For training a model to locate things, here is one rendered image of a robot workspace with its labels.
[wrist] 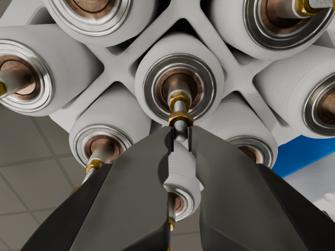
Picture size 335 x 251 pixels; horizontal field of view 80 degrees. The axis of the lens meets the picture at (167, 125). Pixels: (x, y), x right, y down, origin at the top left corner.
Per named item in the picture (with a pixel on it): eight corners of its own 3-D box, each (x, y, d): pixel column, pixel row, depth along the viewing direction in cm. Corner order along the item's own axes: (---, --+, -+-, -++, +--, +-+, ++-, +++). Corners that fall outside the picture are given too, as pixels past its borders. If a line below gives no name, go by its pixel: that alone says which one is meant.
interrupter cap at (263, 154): (277, 171, 26) (279, 175, 25) (220, 188, 27) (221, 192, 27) (262, 124, 23) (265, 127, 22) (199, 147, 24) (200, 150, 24)
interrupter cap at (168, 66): (138, 55, 20) (137, 56, 19) (217, 49, 19) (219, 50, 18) (147, 123, 23) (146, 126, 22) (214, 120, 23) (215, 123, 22)
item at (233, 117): (245, 115, 42) (288, 176, 26) (201, 132, 44) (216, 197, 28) (231, 72, 38) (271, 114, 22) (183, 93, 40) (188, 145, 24)
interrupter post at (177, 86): (166, 79, 21) (165, 89, 18) (190, 77, 20) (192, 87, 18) (168, 101, 22) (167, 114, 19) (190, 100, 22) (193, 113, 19)
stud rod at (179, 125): (186, 95, 19) (191, 135, 13) (180, 102, 20) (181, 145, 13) (178, 88, 19) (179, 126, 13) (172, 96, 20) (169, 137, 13)
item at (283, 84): (287, 91, 39) (365, 143, 23) (238, 90, 39) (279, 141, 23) (304, 38, 34) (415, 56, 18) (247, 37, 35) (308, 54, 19)
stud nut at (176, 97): (194, 101, 18) (195, 104, 17) (182, 114, 19) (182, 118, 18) (176, 88, 17) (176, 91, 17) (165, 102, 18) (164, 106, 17)
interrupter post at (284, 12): (292, -22, 16) (317, -30, 13) (307, 3, 17) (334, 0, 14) (266, 3, 17) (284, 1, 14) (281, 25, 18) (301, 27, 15)
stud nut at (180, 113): (198, 120, 15) (199, 126, 14) (183, 136, 15) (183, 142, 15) (176, 105, 14) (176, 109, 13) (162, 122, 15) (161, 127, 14)
